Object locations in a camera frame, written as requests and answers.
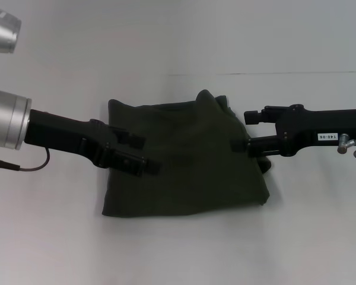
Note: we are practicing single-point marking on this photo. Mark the dark green FREE t-shirt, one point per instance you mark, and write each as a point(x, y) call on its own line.
point(190, 166)

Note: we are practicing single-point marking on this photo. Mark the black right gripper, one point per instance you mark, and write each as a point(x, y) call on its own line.
point(320, 130)

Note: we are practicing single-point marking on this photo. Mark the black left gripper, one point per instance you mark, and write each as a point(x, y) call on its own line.
point(65, 136)

